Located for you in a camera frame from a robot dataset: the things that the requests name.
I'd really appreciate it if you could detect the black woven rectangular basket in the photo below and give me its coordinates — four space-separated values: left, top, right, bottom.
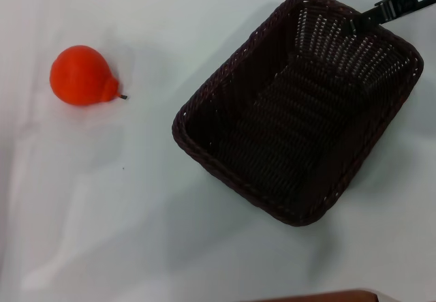
172 0 424 228

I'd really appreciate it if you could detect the brown rounded panel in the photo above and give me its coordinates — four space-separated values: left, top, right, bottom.
238 290 379 302

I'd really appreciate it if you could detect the orange toy pear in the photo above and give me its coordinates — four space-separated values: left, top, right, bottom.
50 45 129 106

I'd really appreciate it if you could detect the white table cloth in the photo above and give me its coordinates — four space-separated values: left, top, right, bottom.
0 0 436 302

